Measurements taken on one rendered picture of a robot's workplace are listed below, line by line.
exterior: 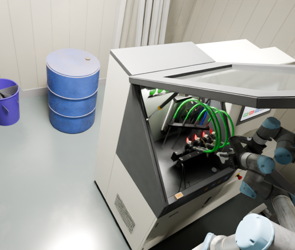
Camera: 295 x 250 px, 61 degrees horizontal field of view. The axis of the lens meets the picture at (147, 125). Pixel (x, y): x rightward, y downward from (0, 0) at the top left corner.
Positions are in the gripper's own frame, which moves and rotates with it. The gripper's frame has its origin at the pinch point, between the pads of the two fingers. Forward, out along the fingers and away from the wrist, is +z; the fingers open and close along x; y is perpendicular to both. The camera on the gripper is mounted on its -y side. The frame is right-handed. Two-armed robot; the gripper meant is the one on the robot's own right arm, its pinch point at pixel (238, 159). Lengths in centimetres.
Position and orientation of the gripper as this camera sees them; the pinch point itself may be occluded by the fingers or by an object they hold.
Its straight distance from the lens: 163.5
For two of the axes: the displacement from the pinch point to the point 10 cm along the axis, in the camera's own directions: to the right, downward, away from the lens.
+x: 8.2, -2.4, 5.2
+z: -2.2, 7.0, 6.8
